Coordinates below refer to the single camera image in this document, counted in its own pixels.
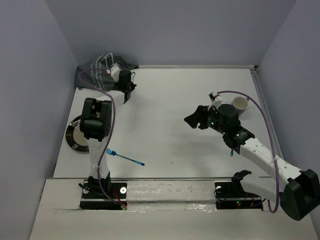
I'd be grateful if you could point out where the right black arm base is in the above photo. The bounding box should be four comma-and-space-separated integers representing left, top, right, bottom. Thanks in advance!
213, 170, 264, 210

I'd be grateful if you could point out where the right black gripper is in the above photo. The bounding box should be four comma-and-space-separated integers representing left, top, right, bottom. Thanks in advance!
183, 104, 227, 135

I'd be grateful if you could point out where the dark rimmed dinner plate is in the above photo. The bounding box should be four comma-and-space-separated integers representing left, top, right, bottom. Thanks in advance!
65, 115, 89, 153

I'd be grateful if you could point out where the blue metal fork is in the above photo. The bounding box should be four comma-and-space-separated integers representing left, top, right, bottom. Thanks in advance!
106, 148, 145, 166

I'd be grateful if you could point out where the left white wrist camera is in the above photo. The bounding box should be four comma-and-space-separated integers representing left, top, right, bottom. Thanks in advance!
108, 63, 121, 82

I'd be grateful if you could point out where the purple white cup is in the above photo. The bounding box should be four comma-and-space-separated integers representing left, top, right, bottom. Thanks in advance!
231, 96, 250, 116

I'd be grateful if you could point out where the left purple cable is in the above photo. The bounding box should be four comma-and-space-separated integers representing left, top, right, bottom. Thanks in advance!
78, 68, 125, 210

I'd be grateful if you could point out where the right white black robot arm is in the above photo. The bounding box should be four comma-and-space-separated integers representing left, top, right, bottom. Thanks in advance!
184, 104, 320, 221

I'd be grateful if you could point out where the grey striped cloth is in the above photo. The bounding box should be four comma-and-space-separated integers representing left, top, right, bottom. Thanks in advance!
74, 52, 139, 91

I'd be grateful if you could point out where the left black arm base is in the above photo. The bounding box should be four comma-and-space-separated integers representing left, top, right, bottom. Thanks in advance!
78, 179, 128, 211

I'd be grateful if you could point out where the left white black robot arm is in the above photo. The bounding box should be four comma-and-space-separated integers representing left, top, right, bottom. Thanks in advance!
79, 69, 136, 198

